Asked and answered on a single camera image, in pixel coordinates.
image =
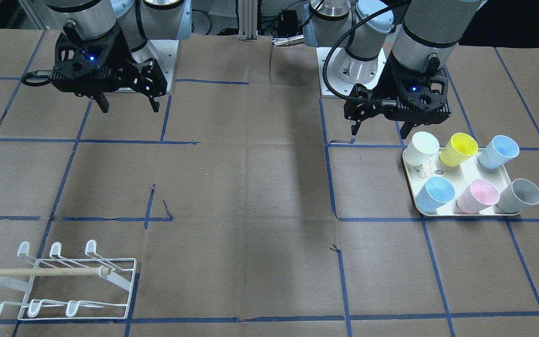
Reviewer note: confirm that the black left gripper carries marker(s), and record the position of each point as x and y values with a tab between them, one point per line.
392	77

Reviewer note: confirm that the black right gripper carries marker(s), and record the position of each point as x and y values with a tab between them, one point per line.
120	52

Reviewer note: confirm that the white plastic cup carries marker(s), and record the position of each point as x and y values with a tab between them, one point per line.
422	146

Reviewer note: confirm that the light blue plastic cup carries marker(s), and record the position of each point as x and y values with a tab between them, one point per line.
436	192

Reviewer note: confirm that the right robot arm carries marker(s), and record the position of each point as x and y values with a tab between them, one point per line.
140	20

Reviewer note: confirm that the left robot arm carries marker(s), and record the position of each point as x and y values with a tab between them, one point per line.
410	29

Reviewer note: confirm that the yellow plastic cup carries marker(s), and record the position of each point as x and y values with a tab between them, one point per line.
458	149

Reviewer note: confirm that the pink plastic cup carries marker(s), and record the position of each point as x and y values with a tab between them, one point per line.
479	195

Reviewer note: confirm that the light blue cup back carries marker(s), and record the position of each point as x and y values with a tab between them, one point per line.
499	151

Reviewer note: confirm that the grey plastic cup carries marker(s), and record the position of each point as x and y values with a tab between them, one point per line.
519	195

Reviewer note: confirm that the cream serving tray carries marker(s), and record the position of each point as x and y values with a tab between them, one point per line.
460	177

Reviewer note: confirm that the black power adapter box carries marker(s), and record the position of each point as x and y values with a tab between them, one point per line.
286	24

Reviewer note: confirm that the aluminium frame post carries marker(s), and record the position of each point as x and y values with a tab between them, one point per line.
248	19

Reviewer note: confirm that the white wire cup rack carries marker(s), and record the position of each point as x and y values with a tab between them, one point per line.
59	288

